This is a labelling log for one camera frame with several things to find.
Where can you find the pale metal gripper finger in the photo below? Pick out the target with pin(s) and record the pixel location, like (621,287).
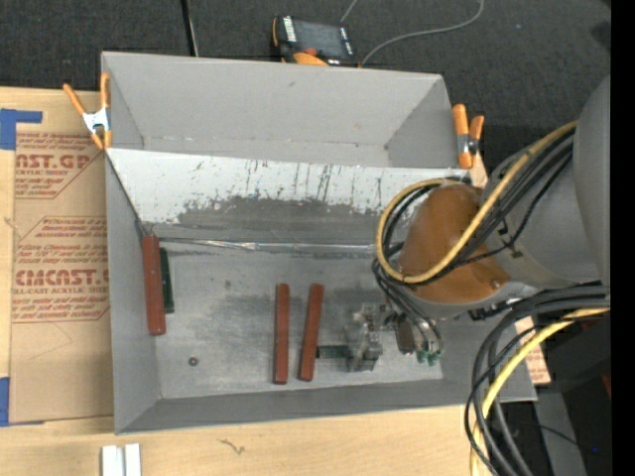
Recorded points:
(366,356)
(366,321)

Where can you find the dark green block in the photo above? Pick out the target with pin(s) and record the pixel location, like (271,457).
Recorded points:
(331,352)
(168,285)

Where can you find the red-brown flat block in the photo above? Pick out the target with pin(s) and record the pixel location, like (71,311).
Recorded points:
(311,332)
(281,335)
(154,285)

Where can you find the grey metal bin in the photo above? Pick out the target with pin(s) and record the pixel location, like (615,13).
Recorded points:
(238,315)

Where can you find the brown cardboard board red print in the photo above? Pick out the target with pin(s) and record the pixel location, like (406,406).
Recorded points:
(54,266)

